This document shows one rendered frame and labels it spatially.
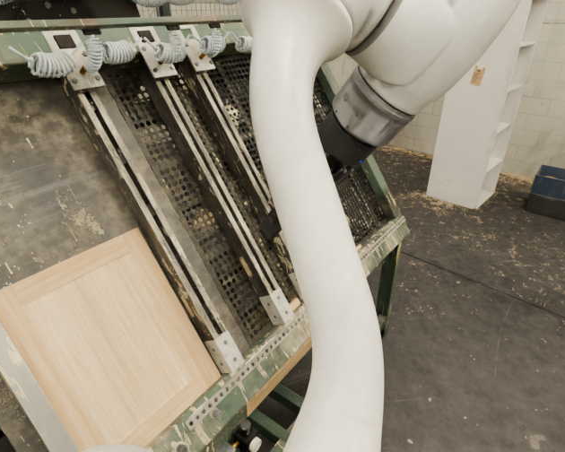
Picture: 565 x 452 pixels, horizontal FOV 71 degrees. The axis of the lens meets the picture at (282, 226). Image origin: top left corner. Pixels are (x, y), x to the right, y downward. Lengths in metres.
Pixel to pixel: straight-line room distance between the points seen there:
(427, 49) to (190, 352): 1.15
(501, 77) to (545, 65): 1.40
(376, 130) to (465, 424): 2.24
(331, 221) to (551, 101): 5.60
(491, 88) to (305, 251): 4.27
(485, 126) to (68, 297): 4.11
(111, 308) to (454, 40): 1.11
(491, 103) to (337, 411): 4.31
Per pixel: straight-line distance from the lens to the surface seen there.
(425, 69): 0.45
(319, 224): 0.32
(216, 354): 1.40
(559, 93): 5.85
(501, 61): 4.50
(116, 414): 1.29
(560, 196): 5.01
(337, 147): 0.50
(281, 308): 1.53
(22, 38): 1.43
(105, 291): 1.28
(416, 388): 2.65
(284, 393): 2.28
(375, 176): 2.32
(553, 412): 2.86
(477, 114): 4.61
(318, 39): 0.36
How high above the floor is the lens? 1.97
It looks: 29 degrees down
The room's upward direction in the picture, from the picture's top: straight up
